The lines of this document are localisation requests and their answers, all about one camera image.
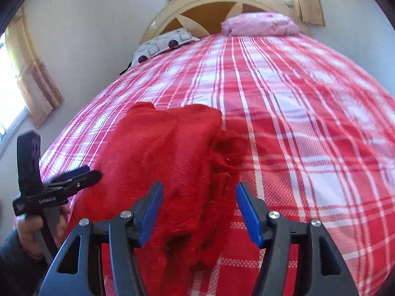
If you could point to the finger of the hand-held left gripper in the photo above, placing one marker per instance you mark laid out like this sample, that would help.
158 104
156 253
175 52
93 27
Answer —
77 172
88 180

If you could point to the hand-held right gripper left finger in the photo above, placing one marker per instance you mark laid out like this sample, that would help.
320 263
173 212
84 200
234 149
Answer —
151 215

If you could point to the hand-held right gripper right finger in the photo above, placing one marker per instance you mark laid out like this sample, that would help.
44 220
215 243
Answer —
248 215

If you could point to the red knitted sweater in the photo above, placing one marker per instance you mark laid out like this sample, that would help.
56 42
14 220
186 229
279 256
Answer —
166 166

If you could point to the person's left forearm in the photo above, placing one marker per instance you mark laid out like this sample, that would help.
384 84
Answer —
18 265

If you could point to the person's left hand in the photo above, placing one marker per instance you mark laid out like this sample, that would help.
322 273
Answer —
31 229

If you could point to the red plaid blanket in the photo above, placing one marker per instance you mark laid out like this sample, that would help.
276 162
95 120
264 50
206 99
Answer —
308 129

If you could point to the dark cloth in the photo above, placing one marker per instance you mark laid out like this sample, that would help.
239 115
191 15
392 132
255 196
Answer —
125 68

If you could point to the grey patterned pillow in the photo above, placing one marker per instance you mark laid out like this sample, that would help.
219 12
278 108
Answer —
163 44

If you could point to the pink pillow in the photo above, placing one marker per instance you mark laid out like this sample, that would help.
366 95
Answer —
262 24

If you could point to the cream wooden headboard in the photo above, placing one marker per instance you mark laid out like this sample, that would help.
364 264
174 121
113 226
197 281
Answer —
197 9

